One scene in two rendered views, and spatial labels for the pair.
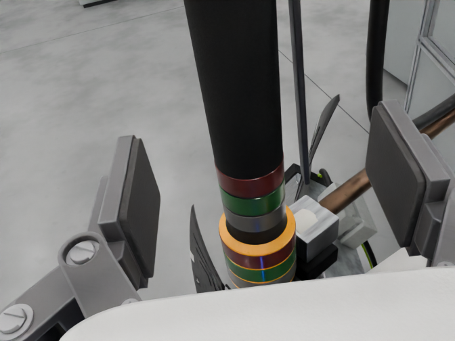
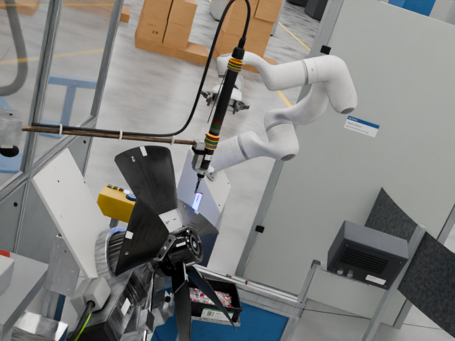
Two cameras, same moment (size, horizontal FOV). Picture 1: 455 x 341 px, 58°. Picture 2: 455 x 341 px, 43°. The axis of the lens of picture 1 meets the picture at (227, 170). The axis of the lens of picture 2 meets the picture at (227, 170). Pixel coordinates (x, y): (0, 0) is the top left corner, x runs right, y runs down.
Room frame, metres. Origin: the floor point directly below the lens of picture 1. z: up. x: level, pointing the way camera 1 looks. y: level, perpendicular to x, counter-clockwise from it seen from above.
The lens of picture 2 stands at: (1.85, -0.04, 2.15)
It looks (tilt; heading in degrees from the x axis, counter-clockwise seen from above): 22 degrees down; 177
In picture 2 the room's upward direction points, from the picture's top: 18 degrees clockwise
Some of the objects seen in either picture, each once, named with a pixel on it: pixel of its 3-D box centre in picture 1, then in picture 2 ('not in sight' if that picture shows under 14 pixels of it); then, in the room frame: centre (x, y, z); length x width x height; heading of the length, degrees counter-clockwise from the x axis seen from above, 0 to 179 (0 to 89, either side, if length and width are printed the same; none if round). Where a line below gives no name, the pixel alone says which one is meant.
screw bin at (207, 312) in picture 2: not in sight; (210, 299); (-0.03, 0.17, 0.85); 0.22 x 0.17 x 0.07; 102
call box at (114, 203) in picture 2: not in sight; (118, 205); (-0.23, -0.28, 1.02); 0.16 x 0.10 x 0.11; 87
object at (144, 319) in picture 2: not in sight; (146, 321); (0.50, -0.04, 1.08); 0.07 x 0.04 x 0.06; 7
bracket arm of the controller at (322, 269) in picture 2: not in sight; (340, 273); (-0.17, 0.64, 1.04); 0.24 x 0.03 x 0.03; 87
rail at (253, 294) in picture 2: not in sight; (198, 276); (-0.20, 0.11, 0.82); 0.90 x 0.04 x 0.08; 87
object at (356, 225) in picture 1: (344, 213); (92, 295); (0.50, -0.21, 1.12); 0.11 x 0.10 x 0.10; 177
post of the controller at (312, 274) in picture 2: not in sight; (309, 281); (-0.18, 0.54, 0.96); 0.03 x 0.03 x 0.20; 87
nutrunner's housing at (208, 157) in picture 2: not in sight; (220, 111); (0.15, -0.01, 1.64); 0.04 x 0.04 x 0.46
